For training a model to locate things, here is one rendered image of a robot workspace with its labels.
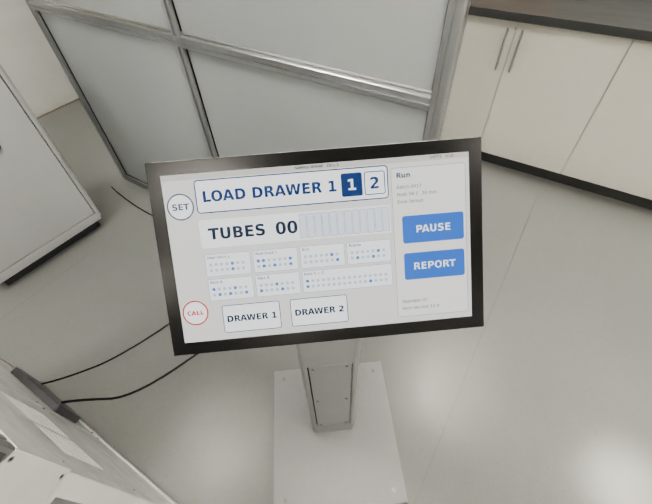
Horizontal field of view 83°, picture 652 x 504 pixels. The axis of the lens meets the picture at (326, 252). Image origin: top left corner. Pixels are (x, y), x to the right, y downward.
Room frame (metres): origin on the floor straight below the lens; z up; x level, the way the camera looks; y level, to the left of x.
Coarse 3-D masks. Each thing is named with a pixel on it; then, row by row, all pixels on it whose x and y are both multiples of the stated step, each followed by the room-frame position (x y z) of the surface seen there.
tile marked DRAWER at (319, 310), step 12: (300, 300) 0.34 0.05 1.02; (312, 300) 0.34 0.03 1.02; (324, 300) 0.34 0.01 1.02; (336, 300) 0.34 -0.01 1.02; (300, 312) 0.32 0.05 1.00; (312, 312) 0.32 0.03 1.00; (324, 312) 0.32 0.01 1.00; (336, 312) 0.32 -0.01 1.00; (348, 312) 0.32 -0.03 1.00; (300, 324) 0.31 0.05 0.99; (312, 324) 0.31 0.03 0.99
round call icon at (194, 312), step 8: (184, 304) 0.33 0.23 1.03; (192, 304) 0.33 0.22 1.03; (200, 304) 0.33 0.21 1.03; (184, 312) 0.33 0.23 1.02; (192, 312) 0.33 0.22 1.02; (200, 312) 0.33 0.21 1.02; (208, 312) 0.32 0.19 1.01; (184, 320) 0.32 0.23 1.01; (192, 320) 0.32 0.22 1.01; (200, 320) 0.32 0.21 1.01; (208, 320) 0.32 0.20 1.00
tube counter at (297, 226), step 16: (352, 208) 0.43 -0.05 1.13; (368, 208) 0.43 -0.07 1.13; (384, 208) 0.43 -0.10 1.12; (288, 224) 0.42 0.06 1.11; (304, 224) 0.42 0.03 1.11; (320, 224) 0.42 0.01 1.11; (336, 224) 0.42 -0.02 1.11; (352, 224) 0.42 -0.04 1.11; (368, 224) 0.42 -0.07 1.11; (384, 224) 0.41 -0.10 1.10; (288, 240) 0.40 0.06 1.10
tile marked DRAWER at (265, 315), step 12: (276, 300) 0.34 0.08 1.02; (228, 312) 0.32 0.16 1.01; (240, 312) 0.32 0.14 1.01; (252, 312) 0.32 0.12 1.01; (264, 312) 0.32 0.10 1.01; (276, 312) 0.32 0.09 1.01; (228, 324) 0.31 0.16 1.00; (240, 324) 0.31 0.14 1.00; (252, 324) 0.31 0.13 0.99; (264, 324) 0.31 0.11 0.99; (276, 324) 0.31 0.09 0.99
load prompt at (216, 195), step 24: (360, 168) 0.47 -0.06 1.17; (384, 168) 0.47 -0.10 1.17; (216, 192) 0.45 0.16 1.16; (240, 192) 0.45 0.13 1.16; (264, 192) 0.45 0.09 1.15; (288, 192) 0.45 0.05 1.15; (312, 192) 0.45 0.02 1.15; (336, 192) 0.45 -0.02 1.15; (360, 192) 0.45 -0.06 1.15; (384, 192) 0.45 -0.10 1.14
